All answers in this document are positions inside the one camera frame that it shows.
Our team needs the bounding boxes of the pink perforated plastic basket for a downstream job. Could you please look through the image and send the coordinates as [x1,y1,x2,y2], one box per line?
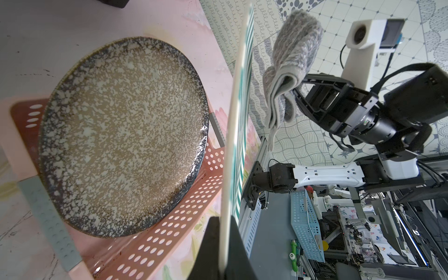
[1,97,224,280]

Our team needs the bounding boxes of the speckled grey ceramic plate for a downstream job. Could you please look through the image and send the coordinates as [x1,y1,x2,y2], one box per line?
[38,37,209,238]

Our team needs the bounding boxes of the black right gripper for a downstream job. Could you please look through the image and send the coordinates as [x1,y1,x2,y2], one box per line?
[294,74,397,145]

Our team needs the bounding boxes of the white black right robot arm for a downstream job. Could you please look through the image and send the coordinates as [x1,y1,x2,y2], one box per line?
[243,63,448,208]

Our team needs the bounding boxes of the green handled tool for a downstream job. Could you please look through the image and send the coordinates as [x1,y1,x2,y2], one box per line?
[289,240,298,273]

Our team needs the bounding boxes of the green white striped plate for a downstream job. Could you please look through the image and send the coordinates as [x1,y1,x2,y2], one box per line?
[218,1,254,276]

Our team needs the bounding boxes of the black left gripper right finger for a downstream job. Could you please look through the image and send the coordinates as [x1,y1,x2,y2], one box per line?
[224,222,257,280]

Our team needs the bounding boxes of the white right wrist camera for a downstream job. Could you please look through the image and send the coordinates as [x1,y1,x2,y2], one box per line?
[341,19,405,91]

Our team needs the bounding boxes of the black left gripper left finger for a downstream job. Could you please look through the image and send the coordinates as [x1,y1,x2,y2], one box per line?
[188,217,220,280]

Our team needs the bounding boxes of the grey fluffy cloth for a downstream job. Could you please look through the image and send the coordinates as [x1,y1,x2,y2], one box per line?
[262,10,324,151]

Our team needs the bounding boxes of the blue perforated crate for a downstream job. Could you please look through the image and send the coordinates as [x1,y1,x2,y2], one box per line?
[290,190,325,263]

